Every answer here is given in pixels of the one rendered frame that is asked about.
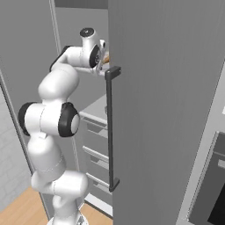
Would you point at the black oven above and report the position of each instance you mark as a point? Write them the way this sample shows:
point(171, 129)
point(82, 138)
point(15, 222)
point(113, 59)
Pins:
point(212, 187)

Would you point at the white freezer rack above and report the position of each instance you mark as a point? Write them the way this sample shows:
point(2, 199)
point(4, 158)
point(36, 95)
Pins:
point(88, 70)

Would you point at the grey freezer drawer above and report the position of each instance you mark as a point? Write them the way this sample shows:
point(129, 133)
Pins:
point(98, 162)
point(99, 183)
point(96, 132)

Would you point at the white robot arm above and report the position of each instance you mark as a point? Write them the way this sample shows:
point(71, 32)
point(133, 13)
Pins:
point(49, 117)

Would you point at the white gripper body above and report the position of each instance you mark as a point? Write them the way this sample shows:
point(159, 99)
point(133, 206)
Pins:
point(102, 50)

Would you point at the grey oven cabinet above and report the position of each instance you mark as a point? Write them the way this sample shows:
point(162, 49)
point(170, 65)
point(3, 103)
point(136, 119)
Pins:
point(202, 117)

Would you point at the orange food item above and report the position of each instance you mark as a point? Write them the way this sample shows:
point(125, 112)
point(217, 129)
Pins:
point(106, 58)

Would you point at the grey open side door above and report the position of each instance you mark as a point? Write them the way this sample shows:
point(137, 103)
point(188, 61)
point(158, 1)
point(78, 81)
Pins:
point(23, 35)

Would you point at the grey freezer door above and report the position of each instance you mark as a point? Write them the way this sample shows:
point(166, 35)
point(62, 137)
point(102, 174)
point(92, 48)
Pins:
point(164, 111)

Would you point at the grey freezer cabinet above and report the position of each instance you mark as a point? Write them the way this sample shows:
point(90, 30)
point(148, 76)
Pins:
point(82, 17)

